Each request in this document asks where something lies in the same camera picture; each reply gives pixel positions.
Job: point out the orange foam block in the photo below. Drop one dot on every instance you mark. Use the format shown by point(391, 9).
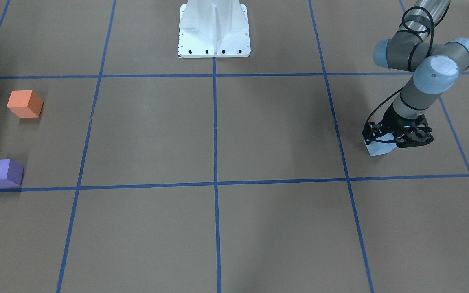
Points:
point(25, 104)

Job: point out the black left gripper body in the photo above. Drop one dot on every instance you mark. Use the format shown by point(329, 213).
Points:
point(389, 121)

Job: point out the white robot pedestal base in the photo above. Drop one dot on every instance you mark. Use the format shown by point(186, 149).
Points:
point(213, 29)

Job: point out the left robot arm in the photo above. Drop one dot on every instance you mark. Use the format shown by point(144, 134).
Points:
point(434, 68)

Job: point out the purple foam block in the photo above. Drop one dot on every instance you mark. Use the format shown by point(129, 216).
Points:
point(11, 173)

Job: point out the light blue foam block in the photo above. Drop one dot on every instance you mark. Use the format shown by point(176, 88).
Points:
point(381, 148)

